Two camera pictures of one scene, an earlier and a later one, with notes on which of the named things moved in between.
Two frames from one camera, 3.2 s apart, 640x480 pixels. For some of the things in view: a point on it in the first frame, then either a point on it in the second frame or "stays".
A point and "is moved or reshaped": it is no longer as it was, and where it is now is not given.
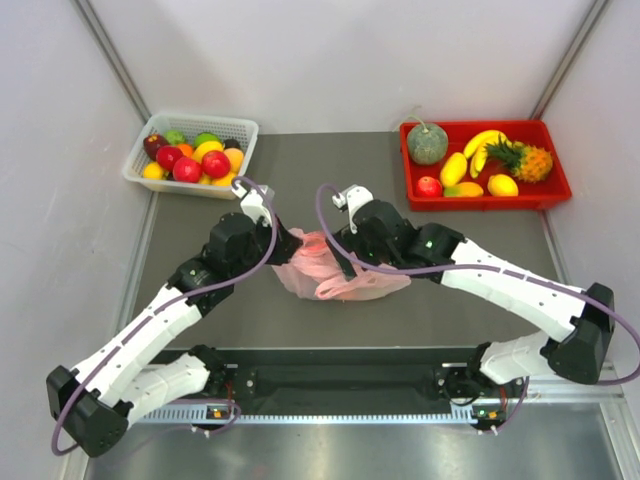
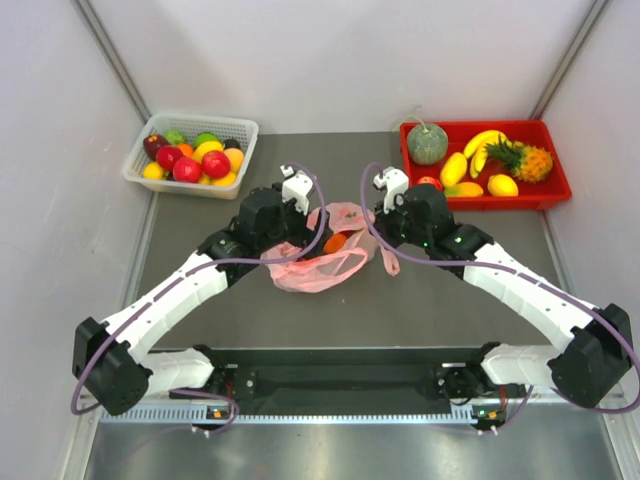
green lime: (175, 136) stays
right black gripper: (351, 243) -> (383, 221)
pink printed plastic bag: (314, 271) is moved or reshaped
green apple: (206, 136) stays
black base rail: (337, 379) stays
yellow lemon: (501, 185) stays
